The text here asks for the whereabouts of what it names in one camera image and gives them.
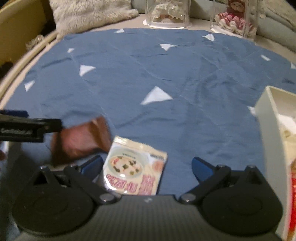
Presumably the blue quilted mat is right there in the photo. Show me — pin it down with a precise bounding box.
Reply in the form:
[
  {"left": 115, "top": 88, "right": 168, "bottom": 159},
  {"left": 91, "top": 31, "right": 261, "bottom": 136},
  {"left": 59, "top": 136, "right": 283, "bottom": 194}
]
[{"left": 6, "top": 29, "right": 295, "bottom": 195}]

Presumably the white cardboard tray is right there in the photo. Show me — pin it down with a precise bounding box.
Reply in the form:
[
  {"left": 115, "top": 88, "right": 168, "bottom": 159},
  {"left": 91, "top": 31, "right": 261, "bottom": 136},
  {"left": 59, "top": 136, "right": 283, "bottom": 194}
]
[{"left": 254, "top": 86, "right": 295, "bottom": 240}]

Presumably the red snack packet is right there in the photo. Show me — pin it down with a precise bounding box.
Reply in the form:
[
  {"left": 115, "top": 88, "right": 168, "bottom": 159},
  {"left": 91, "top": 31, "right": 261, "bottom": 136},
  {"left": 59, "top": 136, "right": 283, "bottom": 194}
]
[{"left": 287, "top": 169, "right": 295, "bottom": 240}]

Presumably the left wooden shelf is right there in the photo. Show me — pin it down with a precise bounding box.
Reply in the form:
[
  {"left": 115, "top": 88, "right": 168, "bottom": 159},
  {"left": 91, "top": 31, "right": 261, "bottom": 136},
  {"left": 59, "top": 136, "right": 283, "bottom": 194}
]
[{"left": 1, "top": 1, "right": 57, "bottom": 99}]

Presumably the cream crinkled snack bag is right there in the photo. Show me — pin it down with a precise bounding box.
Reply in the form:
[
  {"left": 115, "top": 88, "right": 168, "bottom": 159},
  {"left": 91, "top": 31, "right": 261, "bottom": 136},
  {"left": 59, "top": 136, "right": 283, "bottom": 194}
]
[{"left": 277, "top": 114, "right": 295, "bottom": 143}]

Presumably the rope bundle on shelf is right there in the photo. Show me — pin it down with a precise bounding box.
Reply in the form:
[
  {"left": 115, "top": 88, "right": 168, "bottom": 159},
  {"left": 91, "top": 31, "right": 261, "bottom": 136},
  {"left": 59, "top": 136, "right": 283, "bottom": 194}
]
[{"left": 25, "top": 34, "right": 46, "bottom": 51}]

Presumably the white soup sachet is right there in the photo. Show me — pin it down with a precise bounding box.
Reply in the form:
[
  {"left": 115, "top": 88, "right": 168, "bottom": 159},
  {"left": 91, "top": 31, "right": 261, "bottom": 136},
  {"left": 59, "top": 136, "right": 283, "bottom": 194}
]
[{"left": 100, "top": 136, "right": 168, "bottom": 195}]

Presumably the white doll display case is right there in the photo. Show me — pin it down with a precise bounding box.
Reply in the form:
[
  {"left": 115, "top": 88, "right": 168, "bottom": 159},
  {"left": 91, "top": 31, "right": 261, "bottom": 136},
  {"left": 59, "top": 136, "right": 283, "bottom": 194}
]
[{"left": 145, "top": 0, "right": 192, "bottom": 29}]

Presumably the brown sachet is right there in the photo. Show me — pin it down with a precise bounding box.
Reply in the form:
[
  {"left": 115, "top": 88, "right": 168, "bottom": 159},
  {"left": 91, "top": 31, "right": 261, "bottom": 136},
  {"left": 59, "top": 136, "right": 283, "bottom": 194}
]
[{"left": 51, "top": 116, "right": 111, "bottom": 166}]

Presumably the fluffy white pillow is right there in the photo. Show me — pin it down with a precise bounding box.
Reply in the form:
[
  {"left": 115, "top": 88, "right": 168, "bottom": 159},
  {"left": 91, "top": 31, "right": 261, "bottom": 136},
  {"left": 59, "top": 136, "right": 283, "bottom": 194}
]
[{"left": 49, "top": 0, "right": 139, "bottom": 40}]

